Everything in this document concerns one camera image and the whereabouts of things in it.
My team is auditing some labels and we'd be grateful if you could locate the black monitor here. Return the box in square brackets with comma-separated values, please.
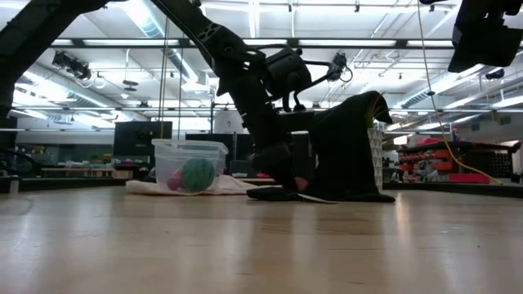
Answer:
[113, 120, 173, 157]

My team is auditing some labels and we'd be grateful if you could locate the black table edge rail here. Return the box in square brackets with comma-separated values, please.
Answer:
[0, 175, 128, 194]

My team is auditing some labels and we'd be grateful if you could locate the clear plastic tupperware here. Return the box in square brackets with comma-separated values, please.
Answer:
[151, 138, 229, 194]

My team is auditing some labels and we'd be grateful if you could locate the thin hanging cable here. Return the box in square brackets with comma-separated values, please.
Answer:
[157, 16, 171, 140]

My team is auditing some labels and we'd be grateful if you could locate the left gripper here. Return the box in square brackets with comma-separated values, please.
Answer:
[216, 73, 311, 194]

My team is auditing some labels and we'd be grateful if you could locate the black overhead frame bar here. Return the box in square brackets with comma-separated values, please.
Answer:
[48, 38, 455, 51]

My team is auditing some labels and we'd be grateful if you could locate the green toy melon ball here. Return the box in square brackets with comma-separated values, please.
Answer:
[180, 158, 217, 193]

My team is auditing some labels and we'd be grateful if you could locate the green grass plant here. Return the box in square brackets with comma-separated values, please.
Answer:
[365, 93, 389, 130]

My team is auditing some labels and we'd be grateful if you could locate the white cloth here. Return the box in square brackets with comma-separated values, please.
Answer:
[125, 174, 283, 197]

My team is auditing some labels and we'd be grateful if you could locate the red bin shelf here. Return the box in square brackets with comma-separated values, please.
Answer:
[398, 137, 523, 185]

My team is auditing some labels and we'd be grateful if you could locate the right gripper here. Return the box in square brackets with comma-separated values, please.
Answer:
[447, 24, 523, 74]

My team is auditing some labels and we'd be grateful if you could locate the black ceiling-mounted device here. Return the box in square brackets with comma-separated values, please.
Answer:
[51, 51, 93, 81]

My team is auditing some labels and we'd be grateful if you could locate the yellow hanging cable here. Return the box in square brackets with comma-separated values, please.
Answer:
[416, 0, 504, 186]

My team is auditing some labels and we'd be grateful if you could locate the white geometric plant pot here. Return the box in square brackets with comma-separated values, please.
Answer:
[367, 127, 384, 191]

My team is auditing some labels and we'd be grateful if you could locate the black cloth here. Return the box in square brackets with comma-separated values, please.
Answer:
[246, 90, 396, 204]

